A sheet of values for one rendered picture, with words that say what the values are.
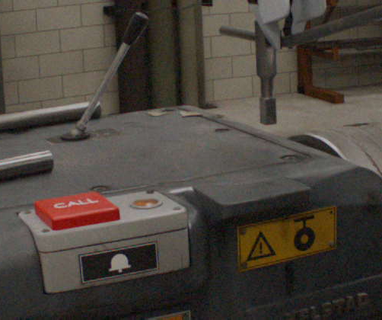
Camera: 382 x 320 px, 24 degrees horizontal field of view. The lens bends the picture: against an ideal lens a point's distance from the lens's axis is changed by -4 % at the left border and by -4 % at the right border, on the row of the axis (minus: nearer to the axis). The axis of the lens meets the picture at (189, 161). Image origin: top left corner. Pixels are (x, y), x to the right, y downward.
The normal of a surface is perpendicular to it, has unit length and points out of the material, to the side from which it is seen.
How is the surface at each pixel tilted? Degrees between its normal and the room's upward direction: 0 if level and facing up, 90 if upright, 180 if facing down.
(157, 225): 90
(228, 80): 90
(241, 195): 0
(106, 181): 0
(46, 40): 90
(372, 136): 14
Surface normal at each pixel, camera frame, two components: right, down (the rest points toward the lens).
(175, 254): 0.42, 0.20
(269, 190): -0.05, -0.97
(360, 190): 0.42, -0.31
